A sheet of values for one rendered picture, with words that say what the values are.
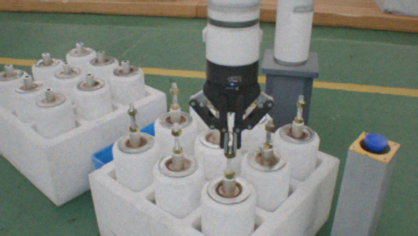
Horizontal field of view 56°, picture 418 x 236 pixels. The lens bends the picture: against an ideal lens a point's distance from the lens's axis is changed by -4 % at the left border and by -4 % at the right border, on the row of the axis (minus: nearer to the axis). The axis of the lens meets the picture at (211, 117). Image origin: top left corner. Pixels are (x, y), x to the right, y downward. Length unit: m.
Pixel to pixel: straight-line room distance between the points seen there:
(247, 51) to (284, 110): 0.58
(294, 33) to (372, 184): 0.46
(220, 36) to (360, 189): 0.39
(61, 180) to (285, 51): 0.65
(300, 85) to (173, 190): 0.49
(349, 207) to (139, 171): 0.41
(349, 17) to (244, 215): 1.96
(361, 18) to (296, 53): 1.50
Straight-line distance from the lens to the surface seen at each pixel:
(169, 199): 0.76
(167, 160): 0.78
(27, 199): 1.18
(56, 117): 1.04
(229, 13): 0.53
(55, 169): 1.06
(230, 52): 0.54
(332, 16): 2.52
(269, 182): 0.76
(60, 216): 1.09
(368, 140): 0.74
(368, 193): 0.77
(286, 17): 1.05
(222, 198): 0.69
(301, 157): 0.85
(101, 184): 0.87
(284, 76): 1.07
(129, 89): 1.15
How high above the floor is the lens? 0.70
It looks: 30 degrees down
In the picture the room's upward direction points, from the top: straight up
